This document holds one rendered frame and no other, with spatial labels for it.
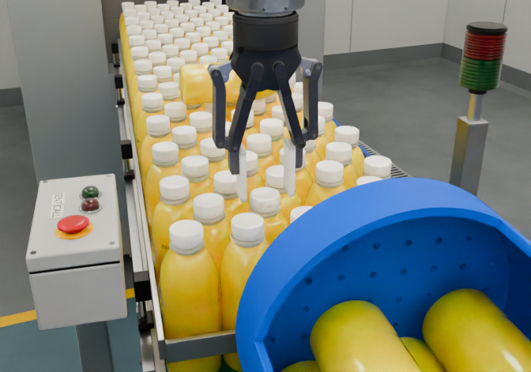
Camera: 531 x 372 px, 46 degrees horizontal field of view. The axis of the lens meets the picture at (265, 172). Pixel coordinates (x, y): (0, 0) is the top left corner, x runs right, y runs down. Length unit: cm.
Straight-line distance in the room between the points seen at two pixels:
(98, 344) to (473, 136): 68
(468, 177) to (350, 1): 428
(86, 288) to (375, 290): 33
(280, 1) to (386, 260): 29
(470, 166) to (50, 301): 73
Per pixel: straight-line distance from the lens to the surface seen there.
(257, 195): 80
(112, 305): 77
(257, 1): 69
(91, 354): 91
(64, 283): 75
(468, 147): 113
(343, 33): 539
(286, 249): 53
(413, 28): 575
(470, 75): 108
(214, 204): 78
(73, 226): 75
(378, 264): 59
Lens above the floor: 147
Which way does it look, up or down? 25 degrees down
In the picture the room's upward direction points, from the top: straight up
